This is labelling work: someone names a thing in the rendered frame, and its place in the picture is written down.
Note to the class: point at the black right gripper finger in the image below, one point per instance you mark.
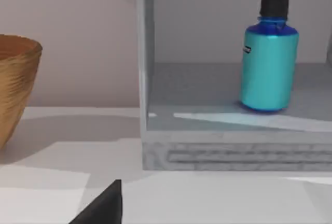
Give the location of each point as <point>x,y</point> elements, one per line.
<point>106,206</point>

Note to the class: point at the grey open cabinet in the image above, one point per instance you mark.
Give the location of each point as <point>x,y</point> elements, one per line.
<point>197,146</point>

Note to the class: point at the brown woven basket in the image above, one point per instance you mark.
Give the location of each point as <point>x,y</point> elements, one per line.
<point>15,78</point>

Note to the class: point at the teal bottle with black cap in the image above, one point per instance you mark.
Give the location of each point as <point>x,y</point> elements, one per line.
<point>267,71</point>

